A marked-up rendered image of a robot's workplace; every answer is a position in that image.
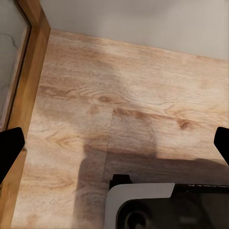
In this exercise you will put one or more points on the door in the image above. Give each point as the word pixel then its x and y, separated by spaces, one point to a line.
pixel 24 36

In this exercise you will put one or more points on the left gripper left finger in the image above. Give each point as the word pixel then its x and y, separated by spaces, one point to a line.
pixel 11 143

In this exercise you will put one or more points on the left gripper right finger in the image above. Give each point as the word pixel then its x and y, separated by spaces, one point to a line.
pixel 221 141

